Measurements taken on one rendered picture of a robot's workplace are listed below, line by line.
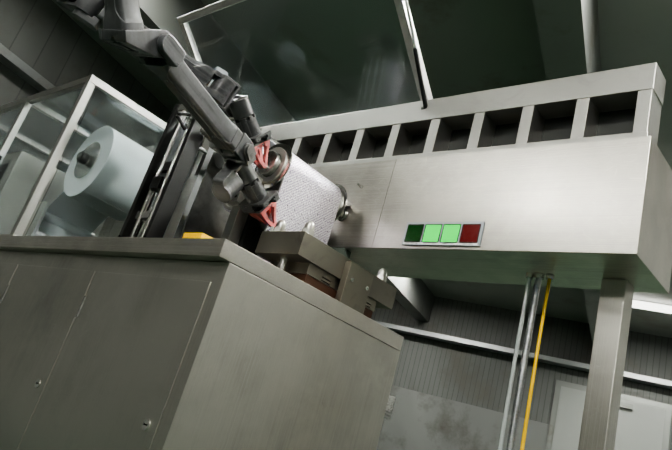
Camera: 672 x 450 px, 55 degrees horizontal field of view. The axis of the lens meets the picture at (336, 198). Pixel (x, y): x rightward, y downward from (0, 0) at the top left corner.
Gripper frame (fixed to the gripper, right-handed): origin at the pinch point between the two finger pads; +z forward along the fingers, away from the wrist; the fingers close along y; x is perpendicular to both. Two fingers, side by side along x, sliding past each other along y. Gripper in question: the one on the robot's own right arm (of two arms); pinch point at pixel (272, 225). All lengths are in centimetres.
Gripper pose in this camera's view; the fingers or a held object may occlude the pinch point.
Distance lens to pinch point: 175.2
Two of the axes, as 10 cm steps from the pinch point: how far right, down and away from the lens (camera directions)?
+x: 5.4, -5.7, 6.1
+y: 7.3, -0.3, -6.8
